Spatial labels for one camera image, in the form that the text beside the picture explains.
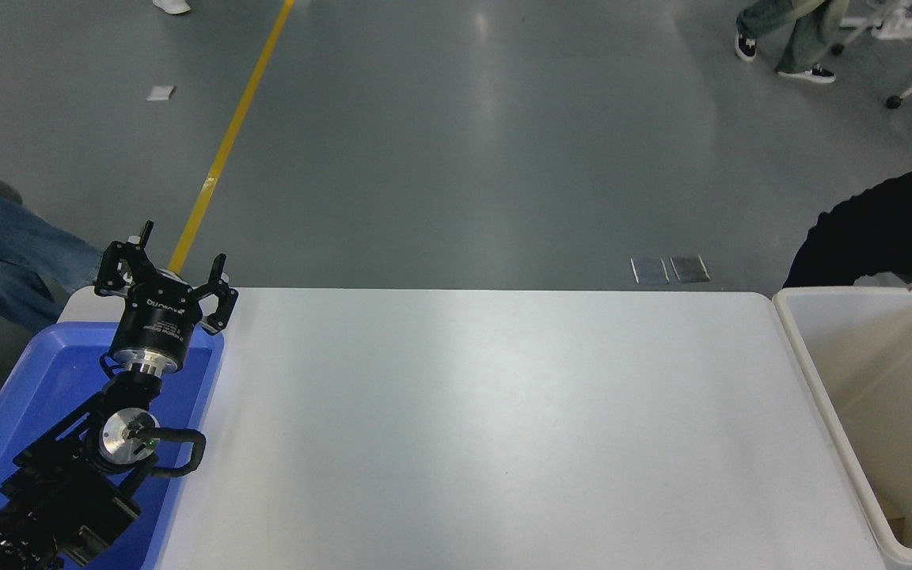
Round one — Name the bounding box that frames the person beside bin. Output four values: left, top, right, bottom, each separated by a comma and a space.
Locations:
782, 85, 912, 288

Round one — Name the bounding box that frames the tan cardboard scrap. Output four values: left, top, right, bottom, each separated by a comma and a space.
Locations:
872, 491, 910, 547

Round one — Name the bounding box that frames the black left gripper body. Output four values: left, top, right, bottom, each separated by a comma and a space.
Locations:
110, 273, 205, 361

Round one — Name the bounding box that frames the seated person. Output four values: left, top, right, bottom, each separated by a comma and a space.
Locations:
0, 93, 105, 333

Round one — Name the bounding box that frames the white wheeled chair base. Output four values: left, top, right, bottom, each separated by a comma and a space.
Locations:
830, 0, 912, 110

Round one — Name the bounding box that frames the silver floor plate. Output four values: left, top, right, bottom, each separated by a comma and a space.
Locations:
671, 255, 712, 283
631, 256, 671, 285

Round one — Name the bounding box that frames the blue plastic tray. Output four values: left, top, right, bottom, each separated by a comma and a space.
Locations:
0, 321, 226, 570

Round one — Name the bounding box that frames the walking person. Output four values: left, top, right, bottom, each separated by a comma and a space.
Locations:
735, 0, 850, 85

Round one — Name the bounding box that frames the large pale plastic bin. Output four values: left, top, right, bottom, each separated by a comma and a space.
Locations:
773, 287, 912, 570

